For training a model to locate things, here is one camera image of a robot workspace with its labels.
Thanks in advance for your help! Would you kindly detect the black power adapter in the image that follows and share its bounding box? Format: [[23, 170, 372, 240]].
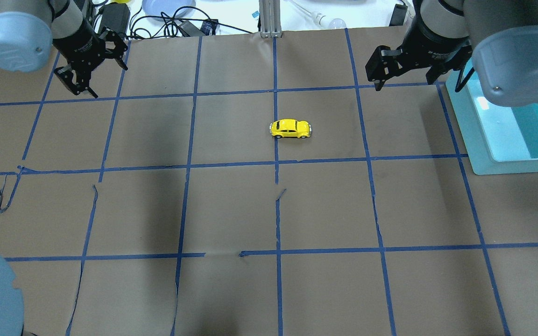
[[97, 2, 130, 40]]

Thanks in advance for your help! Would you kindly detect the teal plastic storage bin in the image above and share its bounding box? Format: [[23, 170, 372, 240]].
[[446, 71, 538, 175]]

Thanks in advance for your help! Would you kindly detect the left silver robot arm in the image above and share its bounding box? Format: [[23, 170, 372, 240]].
[[0, 0, 128, 98]]

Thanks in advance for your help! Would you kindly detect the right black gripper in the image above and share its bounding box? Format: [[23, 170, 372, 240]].
[[365, 21, 476, 93]]

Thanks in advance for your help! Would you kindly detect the white light bulb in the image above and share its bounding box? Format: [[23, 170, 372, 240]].
[[311, 12, 347, 29]]

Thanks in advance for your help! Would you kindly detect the blue plastic plate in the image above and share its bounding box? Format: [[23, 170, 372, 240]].
[[142, 0, 196, 21]]

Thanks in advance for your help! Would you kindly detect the yellow beetle toy car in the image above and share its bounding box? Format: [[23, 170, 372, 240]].
[[269, 119, 312, 139]]

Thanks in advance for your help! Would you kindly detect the aluminium frame post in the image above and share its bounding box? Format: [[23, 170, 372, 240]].
[[258, 0, 283, 38]]

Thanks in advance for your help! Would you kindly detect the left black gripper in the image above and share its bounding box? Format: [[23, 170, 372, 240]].
[[53, 21, 128, 98]]

